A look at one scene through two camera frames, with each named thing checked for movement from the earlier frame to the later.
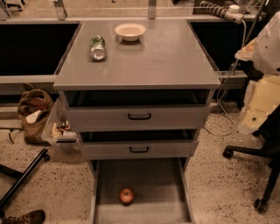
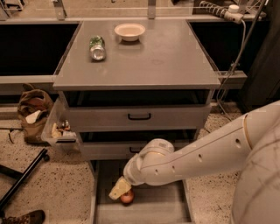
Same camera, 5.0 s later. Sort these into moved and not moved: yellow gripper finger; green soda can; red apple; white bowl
Moved: yellow gripper finger
Not moved: white bowl; green soda can; red apple
